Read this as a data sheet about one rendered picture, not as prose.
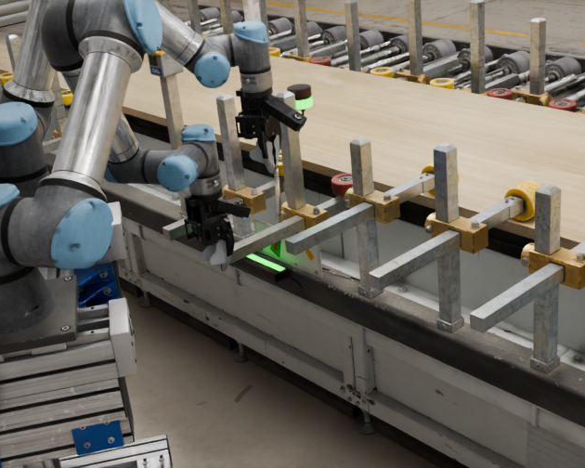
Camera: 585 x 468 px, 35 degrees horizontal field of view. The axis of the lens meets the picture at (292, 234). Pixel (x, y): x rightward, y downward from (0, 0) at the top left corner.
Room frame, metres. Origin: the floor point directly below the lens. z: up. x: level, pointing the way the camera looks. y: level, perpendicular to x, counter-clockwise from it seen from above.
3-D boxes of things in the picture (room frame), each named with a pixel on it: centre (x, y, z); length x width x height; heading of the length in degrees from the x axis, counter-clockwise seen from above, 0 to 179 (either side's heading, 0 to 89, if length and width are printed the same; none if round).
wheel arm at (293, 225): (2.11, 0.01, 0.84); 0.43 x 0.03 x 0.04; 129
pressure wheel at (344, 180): (2.24, -0.16, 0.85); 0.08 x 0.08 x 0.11
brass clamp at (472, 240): (1.77, -0.35, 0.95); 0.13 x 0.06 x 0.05; 39
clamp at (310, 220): (2.16, -0.04, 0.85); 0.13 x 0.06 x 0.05; 39
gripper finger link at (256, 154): (2.11, 0.06, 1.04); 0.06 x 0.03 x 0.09; 59
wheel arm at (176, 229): (2.31, 0.15, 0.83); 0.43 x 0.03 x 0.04; 129
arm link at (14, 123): (1.95, 0.59, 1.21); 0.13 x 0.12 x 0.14; 4
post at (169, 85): (2.58, 0.30, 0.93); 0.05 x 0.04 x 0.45; 39
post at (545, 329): (1.59, -0.49, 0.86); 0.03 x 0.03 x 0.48; 39
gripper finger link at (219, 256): (1.95, 0.18, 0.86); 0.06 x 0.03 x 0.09; 129
